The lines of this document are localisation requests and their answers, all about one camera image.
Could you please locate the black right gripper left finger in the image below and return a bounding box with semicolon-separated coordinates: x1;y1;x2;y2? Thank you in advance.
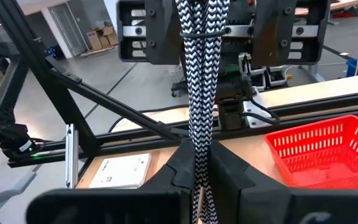
26;139;196;224

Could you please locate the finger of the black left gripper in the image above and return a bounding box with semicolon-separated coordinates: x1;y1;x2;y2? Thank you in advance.
252;0;298;68
144;0;183;65

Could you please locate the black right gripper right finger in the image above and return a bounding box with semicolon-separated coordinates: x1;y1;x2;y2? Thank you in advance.
210;139;358;224

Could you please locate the white box with cable print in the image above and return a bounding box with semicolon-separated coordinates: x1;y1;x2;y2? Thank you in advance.
88;152;152;190

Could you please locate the black-white braided cable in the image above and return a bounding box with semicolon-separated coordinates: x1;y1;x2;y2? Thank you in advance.
175;0;231;224

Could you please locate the black rolling cart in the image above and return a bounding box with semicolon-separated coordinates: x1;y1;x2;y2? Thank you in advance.
170;63;193;98

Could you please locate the red-orange plastic basket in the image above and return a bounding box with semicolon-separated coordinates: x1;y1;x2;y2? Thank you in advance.
264;114;358;190

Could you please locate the silver metal bracket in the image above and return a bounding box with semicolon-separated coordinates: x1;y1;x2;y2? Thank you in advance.
243;86;273;129

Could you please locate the black floor cable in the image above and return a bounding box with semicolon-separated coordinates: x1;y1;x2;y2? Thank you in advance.
107;104;192;134

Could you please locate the silver aluminium post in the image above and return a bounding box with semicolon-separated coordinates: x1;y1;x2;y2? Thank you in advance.
65;123;80;189

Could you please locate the black aluminium table frame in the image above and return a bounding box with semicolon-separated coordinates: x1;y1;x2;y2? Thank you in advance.
0;0;358;169

